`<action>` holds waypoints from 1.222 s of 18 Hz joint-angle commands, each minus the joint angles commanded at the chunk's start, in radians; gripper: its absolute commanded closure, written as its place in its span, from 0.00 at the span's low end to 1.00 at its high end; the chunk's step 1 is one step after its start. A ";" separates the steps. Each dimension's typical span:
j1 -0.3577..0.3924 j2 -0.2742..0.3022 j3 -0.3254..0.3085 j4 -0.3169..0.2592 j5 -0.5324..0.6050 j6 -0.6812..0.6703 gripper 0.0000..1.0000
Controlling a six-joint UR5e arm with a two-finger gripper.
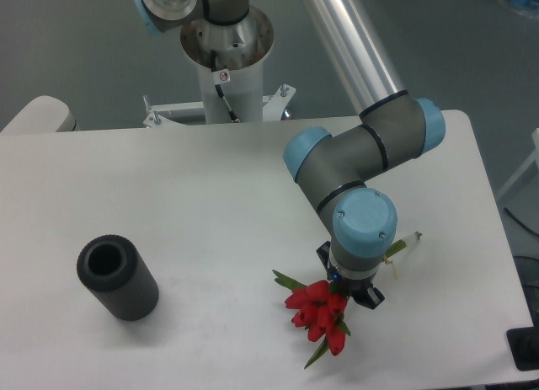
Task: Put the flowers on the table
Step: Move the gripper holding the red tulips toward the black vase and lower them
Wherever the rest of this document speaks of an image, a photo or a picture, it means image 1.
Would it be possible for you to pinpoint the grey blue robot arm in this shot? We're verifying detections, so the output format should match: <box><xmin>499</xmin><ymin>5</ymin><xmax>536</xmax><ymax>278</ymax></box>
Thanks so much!
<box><xmin>134</xmin><ymin>0</ymin><xmax>446</xmax><ymax>309</ymax></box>

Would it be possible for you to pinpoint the black device at right edge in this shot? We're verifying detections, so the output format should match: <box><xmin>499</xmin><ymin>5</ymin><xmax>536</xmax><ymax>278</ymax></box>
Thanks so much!
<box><xmin>506</xmin><ymin>327</ymin><xmax>538</xmax><ymax>371</ymax></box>

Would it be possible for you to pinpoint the black floor cable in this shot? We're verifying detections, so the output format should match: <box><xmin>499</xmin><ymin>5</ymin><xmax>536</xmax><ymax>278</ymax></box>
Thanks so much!
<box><xmin>504</xmin><ymin>208</ymin><xmax>539</xmax><ymax>235</ymax></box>

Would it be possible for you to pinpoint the white chair left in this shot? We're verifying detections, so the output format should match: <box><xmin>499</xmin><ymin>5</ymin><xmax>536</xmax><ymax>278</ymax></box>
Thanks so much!
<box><xmin>1</xmin><ymin>95</ymin><xmax>80</xmax><ymax>136</ymax></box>

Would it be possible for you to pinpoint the white furniture at right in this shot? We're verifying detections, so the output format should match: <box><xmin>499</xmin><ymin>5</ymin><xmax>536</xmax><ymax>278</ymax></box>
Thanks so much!
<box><xmin>494</xmin><ymin>129</ymin><xmax>538</xmax><ymax>203</ymax></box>

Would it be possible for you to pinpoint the dark grey ribbed vase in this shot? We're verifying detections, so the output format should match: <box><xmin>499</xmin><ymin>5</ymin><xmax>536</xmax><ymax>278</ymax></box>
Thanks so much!
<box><xmin>76</xmin><ymin>234</ymin><xmax>159</xmax><ymax>322</ymax></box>

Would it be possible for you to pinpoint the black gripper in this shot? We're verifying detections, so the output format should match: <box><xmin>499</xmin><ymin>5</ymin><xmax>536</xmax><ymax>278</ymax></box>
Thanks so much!
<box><xmin>316</xmin><ymin>241</ymin><xmax>385</xmax><ymax>309</ymax></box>

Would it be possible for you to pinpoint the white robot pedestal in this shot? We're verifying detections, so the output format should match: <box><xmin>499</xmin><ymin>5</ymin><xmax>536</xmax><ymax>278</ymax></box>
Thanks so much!
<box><xmin>143</xmin><ymin>6</ymin><xmax>296</xmax><ymax>127</ymax></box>

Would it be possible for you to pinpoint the red tulip bouquet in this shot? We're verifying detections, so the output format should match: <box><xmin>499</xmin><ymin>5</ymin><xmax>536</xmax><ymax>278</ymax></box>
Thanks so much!
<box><xmin>272</xmin><ymin>230</ymin><xmax>424</xmax><ymax>370</ymax></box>

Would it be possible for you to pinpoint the black pedestal cable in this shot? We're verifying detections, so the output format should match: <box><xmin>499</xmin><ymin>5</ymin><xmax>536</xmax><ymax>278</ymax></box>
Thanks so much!
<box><xmin>210</xmin><ymin>49</ymin><xmax>242</xmax><ymax>124</ymax></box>

